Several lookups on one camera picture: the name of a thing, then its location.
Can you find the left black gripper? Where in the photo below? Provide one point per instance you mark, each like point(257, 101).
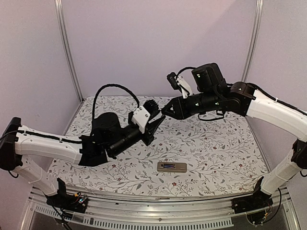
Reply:
point(151, 129)

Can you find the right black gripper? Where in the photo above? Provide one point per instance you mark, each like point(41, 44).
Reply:
point(179, 112)

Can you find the black battery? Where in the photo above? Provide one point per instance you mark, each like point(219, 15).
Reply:
point(168, 165)

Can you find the white remote control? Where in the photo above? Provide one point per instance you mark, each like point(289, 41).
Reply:
point(179, 167)

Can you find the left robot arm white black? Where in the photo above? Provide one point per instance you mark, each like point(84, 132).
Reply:
point(107, 140)

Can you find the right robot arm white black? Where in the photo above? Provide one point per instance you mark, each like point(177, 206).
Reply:
point(247, 100)

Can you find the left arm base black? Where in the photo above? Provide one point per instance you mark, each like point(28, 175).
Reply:
point(77, 202)

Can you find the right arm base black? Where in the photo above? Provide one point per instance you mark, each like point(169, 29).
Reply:
point(258, 199)

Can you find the floral patterned table mat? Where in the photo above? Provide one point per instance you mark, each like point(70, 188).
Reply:
point(222, 158)

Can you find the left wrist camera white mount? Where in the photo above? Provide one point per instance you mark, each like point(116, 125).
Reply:
point(143, 114)

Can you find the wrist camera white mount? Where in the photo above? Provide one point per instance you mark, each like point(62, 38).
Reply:
point(178, 83)
point(143, 114)

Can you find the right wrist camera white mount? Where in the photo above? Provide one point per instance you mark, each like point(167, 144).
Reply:
point(178, 83)

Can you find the front aluminium rail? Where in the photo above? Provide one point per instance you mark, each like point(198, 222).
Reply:
point(112, 211)

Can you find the right aluminium frame post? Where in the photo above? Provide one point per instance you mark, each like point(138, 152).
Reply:
point(253, 39)

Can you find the aluminium frame post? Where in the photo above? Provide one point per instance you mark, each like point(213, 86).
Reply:
point(253, 39)
point(67, 49)

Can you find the left aluminium frame post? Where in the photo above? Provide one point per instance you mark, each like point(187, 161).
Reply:
point(67, 49)

